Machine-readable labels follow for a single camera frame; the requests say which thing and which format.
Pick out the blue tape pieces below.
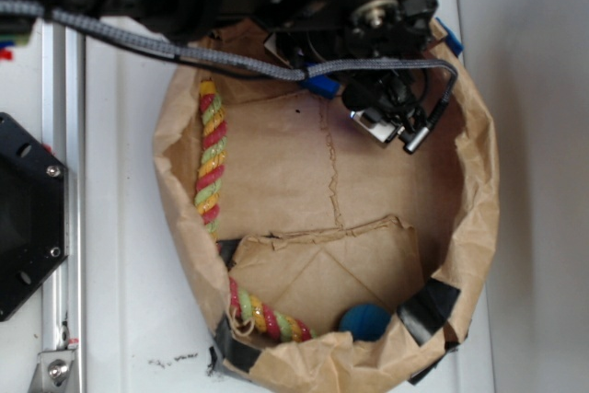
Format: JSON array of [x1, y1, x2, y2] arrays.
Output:
[[435, 17, 464, 58]]

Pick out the aluminium extrusion rail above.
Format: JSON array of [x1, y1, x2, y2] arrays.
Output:
[[29, 24, 87, 392]]

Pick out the grey braided cable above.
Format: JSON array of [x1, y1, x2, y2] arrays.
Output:
[[0, 0, 459, 155]]

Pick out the metal corner bracket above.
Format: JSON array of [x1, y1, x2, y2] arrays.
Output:
[[28, 350, 78, 393]]

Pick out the blue rectangular block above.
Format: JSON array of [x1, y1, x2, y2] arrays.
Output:
[[297, 72, 341, 99]]

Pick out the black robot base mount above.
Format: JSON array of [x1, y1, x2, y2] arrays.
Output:
[[1, 112, 67, 322]]

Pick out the brown paper bag bin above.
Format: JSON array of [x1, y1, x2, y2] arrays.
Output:
[[153, 67, 499, 392]]

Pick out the red yellow green twisted rope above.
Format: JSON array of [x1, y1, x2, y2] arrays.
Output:
[[194, 79, 318, 343]]

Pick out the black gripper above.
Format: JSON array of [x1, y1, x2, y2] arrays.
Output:
[[250, 0, 439, 111]]

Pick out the blue ball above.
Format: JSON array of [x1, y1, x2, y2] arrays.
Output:
[[338, 304, 392, 341]]

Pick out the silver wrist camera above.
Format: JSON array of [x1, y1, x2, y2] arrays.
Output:
[[351, 108, 404, 144]]

